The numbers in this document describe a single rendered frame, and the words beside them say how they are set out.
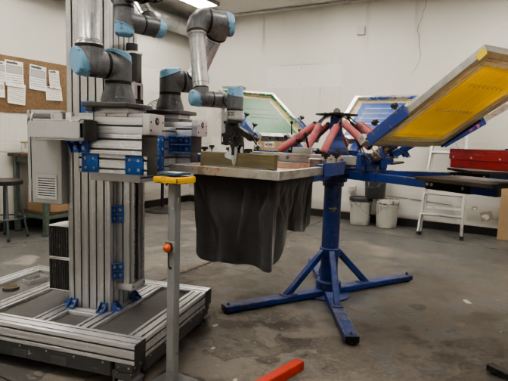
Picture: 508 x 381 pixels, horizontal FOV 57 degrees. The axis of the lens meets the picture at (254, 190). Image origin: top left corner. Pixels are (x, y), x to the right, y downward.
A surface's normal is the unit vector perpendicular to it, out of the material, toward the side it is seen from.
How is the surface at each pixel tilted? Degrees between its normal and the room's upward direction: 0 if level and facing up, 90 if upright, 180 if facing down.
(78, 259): 90
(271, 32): 90
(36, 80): 88
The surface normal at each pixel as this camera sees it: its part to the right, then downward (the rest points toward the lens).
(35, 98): 0.87, 0.08
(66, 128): -0.30, 0.10
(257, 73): -0.50, 0.08
